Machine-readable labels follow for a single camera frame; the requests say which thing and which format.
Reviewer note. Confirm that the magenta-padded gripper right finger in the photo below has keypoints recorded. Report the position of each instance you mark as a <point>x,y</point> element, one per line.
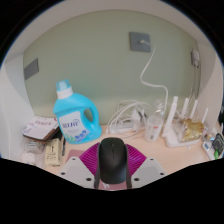
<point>148,170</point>

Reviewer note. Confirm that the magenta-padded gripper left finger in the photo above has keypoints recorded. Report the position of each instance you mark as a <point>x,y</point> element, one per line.
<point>76,170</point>

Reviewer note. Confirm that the black computer mouse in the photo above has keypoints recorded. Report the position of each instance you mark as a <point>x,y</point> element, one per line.
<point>113,160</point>

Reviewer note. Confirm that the black pen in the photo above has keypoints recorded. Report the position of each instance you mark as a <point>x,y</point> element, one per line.
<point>63,146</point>

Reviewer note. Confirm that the pale yellow paper packet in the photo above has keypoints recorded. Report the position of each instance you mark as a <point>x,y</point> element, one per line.
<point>53,152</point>

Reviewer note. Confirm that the white router with antennas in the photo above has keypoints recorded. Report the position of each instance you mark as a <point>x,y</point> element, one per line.
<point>173,138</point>

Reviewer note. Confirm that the clear plastic bottle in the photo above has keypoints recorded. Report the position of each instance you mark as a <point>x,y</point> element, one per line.
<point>153,128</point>

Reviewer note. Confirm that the clear bag with grey contents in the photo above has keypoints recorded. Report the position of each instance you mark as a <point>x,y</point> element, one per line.
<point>33,146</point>

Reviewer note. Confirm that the blue detergent bottle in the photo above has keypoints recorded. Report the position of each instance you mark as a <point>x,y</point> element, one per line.
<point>75,116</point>

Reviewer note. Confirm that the white printed booklet stack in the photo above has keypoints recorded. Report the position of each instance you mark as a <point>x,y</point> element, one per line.
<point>40,126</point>

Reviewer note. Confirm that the grey pouch with green trim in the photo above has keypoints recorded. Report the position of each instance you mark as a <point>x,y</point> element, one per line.
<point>218,142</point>

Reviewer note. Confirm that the white shelf unit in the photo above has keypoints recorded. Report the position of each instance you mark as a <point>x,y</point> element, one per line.
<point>100,7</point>

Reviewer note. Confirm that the grey blank wall plate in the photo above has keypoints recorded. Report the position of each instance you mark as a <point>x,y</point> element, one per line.
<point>31,69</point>

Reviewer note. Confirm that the white charger in wall socket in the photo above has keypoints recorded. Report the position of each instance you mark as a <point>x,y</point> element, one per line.
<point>195,57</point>

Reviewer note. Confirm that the grey wall socket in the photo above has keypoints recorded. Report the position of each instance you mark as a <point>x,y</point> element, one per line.
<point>140,41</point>

